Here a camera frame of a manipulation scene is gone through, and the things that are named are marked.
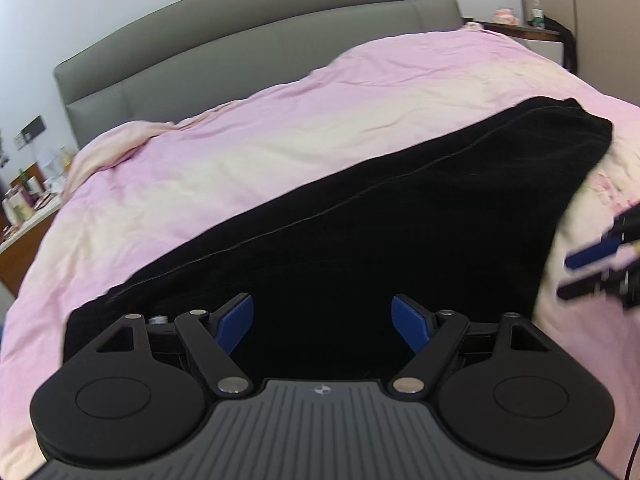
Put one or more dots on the white table lamp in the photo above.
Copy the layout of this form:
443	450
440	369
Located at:
48	160

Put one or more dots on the dark-topped white nightstand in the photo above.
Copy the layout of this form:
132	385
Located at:
535	42

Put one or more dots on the grey padded headboard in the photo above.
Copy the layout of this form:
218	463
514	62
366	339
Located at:
225	45

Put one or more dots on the wooden bedside cabinet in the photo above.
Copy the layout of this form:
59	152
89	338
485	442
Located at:
17	255

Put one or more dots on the plastic water bottle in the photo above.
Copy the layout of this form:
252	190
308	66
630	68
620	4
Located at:
537	12

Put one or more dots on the pink blanket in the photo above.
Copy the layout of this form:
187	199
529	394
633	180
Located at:
250	135

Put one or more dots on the green plant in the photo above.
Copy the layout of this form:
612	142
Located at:
3	147

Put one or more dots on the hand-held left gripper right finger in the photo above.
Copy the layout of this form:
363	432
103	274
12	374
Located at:
411	322

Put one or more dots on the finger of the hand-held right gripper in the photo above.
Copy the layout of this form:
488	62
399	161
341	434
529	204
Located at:
582	290
595	254

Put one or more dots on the black wall panel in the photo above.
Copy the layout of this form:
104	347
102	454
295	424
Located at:
35	126

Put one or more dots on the black pants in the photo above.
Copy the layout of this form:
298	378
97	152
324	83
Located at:
350	220

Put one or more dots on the small pink object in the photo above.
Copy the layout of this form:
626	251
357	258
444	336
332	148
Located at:
504	16

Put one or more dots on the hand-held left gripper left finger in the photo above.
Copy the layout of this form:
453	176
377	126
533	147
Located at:
235	322

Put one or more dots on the white jug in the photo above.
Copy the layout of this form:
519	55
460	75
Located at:
12	208

